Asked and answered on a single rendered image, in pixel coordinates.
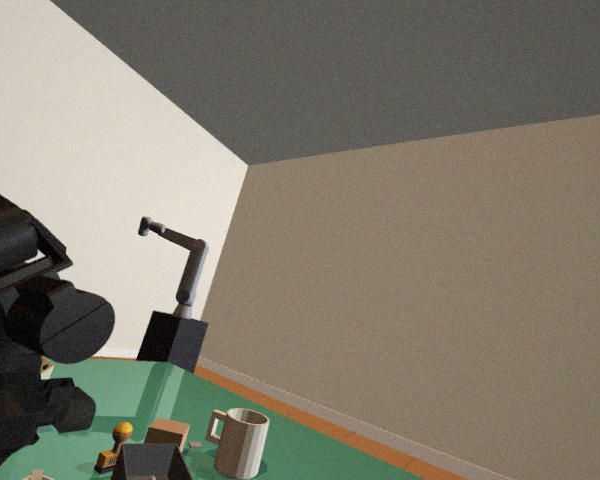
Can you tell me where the brown mug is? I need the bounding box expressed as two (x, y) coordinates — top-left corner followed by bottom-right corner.
(204, 408), (269, 479)

